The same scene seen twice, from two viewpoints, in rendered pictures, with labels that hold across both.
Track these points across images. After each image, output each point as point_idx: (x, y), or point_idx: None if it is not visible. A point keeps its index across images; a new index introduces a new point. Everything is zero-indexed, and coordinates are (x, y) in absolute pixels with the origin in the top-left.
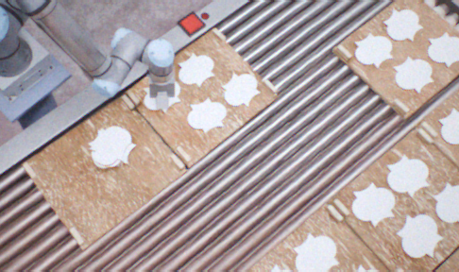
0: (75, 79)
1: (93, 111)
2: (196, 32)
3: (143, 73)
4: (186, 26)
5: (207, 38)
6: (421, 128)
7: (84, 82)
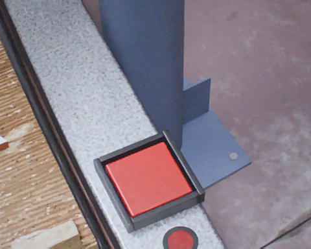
0: (307, 188)
1: None
2: (107, 192)
3: (15, 20)
4: (137, 157)
5: (59, 211)
6: None
7: (299, 204)
